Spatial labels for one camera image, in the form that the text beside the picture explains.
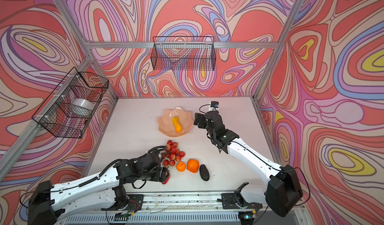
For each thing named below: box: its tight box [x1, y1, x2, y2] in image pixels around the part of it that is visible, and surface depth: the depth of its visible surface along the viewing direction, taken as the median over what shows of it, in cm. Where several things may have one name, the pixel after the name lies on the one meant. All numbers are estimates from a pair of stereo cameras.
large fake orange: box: [186, 159, 200, 173], surface depth 83 cm
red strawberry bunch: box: [163, 140, 186, 167], surface depth 86 cm
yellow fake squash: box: [172, 116, 183, 132], surface depth 101 cm
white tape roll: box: [71, 98, 94, 118], surface depth 74 cm
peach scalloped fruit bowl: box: [157, 107, 194, 137], surface depth 105 cm
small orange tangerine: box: [176, 161, 186, 172], surface depth 84 cm
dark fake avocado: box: [199, 164, 210, 182], surface depth 81 cm
